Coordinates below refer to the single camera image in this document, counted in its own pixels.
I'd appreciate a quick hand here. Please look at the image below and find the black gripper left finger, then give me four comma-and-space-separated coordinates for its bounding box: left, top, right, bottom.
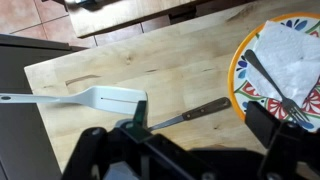
132, 99, 149, 129

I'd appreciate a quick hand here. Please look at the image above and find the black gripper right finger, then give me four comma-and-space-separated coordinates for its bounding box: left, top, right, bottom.
244, 101, 283, 148

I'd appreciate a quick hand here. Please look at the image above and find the metal fork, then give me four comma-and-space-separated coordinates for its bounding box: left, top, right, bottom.
244, 49, 311, 126

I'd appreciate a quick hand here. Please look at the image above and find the colourful patterned plate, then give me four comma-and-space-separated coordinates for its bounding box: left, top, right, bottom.
227, 12, 320, 134

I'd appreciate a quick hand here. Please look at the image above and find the white paper napkin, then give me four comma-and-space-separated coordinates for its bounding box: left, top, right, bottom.
246, 20, 320, 108

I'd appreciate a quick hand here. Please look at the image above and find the metal spatula wooden handle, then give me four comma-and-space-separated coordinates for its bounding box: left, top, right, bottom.
146, 96, 232, 132

